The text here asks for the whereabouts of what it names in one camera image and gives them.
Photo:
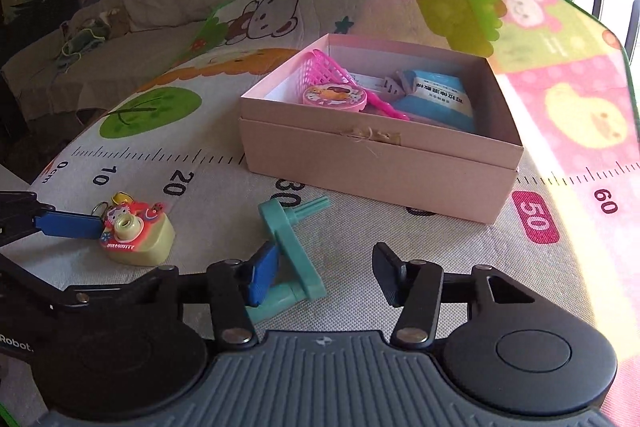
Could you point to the blue and white tissue packet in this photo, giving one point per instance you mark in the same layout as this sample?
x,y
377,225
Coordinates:
x,y
440,99

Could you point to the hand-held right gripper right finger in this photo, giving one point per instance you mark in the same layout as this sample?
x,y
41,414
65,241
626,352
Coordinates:
x,y
390,274

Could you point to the round pink printed compact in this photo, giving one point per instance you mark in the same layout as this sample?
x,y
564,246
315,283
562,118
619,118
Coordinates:
x,y
335,97

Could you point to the pink plastic net scoop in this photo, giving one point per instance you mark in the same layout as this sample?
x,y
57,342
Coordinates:
x,y
322,67

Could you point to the white card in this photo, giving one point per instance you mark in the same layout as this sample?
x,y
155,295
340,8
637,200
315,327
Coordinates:
x,y
367,83

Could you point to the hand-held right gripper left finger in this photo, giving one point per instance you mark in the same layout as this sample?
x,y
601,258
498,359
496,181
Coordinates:
x,y
262,274

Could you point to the pink cardboard box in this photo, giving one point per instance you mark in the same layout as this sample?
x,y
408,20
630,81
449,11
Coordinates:
x,y
380,157

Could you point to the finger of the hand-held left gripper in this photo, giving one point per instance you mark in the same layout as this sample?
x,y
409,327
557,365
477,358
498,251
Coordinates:
x,y
35,274
67,225

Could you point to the cartoon printed play mat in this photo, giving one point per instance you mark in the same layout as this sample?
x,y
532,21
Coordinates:
x,y
525,72

